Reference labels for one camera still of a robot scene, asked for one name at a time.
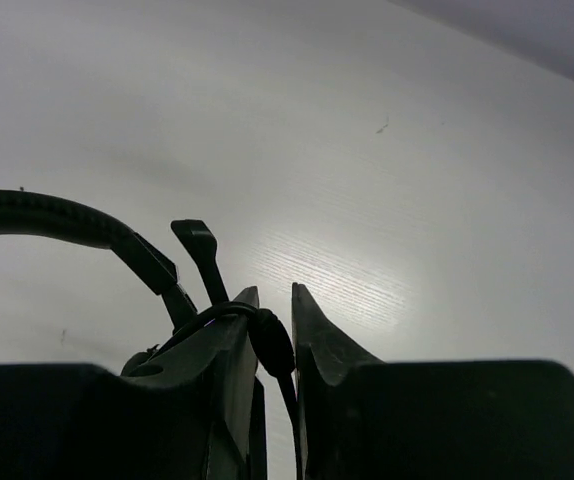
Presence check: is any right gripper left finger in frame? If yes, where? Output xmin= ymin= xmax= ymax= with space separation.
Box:
xmin=0 ymin=285 xmax=268 ymax=480

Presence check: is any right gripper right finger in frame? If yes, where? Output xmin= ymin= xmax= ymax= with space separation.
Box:
xmin=291 ymin=283 xmax=574 ymax=479

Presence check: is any black headset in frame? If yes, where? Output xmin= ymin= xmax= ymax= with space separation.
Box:
xmin=0 ymin=189 xmax=229 ymax=378

